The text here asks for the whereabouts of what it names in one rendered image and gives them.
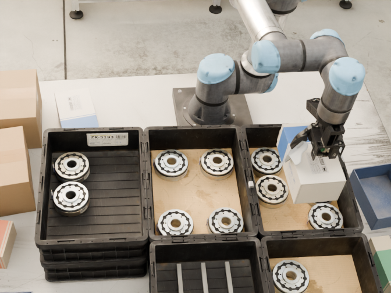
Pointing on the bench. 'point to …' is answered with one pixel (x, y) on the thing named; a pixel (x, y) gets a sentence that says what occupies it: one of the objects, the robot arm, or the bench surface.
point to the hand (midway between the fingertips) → (310, 157)
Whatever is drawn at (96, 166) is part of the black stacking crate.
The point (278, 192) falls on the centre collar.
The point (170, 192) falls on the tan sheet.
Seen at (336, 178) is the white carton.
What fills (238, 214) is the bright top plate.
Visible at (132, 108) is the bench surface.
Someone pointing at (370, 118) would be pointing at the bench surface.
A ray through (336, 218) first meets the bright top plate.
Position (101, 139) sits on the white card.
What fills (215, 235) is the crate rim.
